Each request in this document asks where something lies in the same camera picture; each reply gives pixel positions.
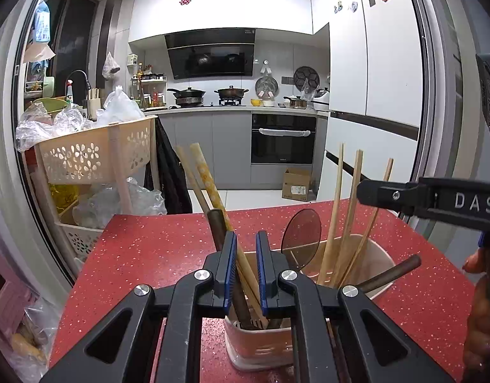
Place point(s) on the pink plastic stool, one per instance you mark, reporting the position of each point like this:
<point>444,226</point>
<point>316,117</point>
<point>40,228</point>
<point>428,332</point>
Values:
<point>15,297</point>

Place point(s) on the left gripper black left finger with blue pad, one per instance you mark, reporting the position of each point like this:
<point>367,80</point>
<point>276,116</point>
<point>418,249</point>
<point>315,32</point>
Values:
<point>150,335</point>

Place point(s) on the white refrigerator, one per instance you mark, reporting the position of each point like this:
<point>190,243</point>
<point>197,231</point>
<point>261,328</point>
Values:
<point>376,91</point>

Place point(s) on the plain wooden chopstick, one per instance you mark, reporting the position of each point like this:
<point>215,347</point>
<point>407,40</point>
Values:
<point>192,180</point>

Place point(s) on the plain bamboo chopstick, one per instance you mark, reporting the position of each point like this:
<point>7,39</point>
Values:
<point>327,257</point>

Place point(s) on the beige plastic utensil holder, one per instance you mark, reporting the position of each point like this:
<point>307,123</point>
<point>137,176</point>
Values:
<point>263,349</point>

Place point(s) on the black range hood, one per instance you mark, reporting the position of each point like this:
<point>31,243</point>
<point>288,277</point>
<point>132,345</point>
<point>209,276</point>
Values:
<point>204,53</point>

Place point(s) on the yellow floral patterned chopstick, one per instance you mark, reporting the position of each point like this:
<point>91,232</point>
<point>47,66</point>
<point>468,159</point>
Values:
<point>248,281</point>

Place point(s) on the dark cooking pot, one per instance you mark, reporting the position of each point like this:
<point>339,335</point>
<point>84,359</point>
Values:
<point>231,96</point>

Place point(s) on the thin wooden chopstick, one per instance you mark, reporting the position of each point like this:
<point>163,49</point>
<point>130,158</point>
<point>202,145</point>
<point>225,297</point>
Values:
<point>349,217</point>

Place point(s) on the black kitchen faucet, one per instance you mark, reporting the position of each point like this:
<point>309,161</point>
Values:
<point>80,85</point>

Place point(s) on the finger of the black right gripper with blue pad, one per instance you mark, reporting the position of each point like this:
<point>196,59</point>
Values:
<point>388,195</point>

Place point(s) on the light bamboo chopstick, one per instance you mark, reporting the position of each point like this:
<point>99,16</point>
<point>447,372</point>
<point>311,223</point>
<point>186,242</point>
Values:
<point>363,242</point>

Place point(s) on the clear plastic bags on cart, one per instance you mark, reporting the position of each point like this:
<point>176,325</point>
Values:
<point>37,125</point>

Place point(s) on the cardboard box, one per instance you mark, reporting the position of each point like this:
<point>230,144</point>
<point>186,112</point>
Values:
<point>296,184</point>

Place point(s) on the black hanging garment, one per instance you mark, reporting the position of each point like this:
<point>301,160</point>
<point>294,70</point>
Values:
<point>171,174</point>

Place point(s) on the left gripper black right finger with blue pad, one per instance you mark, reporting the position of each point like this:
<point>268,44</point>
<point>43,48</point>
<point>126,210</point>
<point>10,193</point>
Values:
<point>338,335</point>

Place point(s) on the black built-in oven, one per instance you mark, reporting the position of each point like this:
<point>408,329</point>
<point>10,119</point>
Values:
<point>282,139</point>

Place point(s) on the black wok on stove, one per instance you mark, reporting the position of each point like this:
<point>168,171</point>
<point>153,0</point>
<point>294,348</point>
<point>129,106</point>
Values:
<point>188,97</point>

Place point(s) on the person's right hand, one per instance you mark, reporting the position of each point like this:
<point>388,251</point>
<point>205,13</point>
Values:
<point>477,344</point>

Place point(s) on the beige perforated storage cart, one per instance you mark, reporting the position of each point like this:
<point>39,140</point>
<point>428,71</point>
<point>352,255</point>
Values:
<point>108,154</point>

